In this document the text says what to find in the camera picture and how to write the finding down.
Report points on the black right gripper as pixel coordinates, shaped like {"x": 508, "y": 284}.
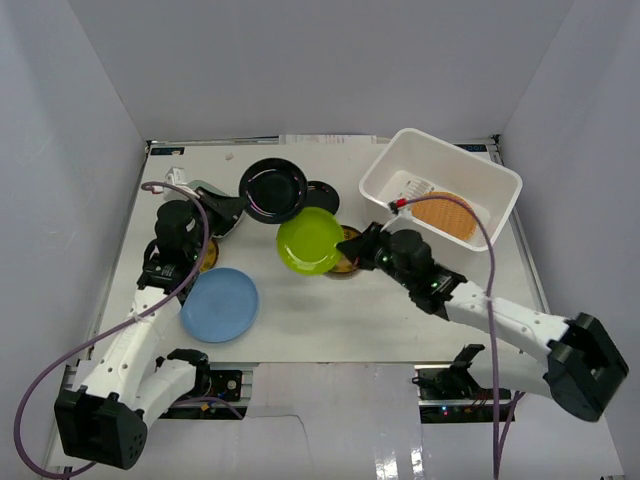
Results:
{"x": 362, "y": 246}

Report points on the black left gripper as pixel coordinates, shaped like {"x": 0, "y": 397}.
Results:
{"x": 211, "y": 206}

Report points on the yellow patterned plate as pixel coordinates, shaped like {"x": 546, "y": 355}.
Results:
{"x": 211, "y": 256}
{"x": 344, "y": 268}

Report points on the lime green round plate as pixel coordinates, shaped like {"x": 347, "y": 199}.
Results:
{"x": 307, "y": 243}

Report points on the black glossy round plate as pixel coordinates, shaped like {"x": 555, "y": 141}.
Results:
{"x": 275, "y": 190}

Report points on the woven bamboo round plate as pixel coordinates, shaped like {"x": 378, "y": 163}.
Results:
{"x": 446, "y": 212}

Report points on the light blue round plate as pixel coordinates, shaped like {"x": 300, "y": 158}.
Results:
{"x": 222, "y": 305}

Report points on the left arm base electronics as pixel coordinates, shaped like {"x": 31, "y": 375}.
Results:
{"x": 215, "y": 394}

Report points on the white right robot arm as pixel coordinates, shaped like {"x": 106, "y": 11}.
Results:
{"x": 583, "y": 367}

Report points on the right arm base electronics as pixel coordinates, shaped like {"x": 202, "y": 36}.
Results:
{"x": 447, "y": 393}

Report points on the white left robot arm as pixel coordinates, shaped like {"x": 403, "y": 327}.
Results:
{"x": 106, "y": 420}

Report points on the white plastic bin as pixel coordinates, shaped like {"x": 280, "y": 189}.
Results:
{"x": 414, "y": 164}

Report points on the blue logo sticker left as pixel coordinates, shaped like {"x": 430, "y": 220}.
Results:
{"x": 166, "y": 151}

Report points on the blue logo sticker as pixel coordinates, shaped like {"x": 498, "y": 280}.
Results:
{"x": 166, "y": 151}
{"x": 475, "y": 148}

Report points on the white paper sheets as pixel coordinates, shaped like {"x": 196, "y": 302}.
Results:
{"x": 327, "y": 139}

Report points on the blue logo sticker right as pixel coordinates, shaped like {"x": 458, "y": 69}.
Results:
{"x": 475, "y": 148}

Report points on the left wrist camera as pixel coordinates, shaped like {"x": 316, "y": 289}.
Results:
{"x": 176, "y": 176}

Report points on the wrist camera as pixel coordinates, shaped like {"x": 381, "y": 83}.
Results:
{"x": 176, "y": 176}
{"x": 401, "y": 208}

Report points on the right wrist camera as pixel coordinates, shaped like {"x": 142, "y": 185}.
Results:
{"x": 401, "y": 208}

